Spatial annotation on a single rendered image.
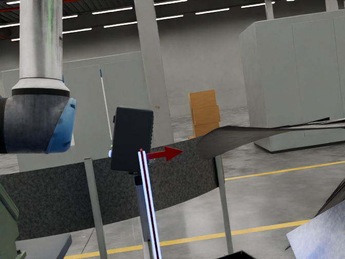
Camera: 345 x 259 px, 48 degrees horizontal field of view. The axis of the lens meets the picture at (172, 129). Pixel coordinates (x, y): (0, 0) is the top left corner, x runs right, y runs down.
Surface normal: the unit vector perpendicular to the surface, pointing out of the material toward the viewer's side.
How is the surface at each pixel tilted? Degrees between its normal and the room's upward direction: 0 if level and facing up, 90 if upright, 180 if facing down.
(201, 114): 90
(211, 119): 90
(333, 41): 90
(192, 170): 90
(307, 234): 55
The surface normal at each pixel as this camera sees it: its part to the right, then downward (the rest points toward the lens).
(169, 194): 0.56, 0.00
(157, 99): 0.03, 0.09
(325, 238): -0.68, -0.43
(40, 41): 0.29, -0.01
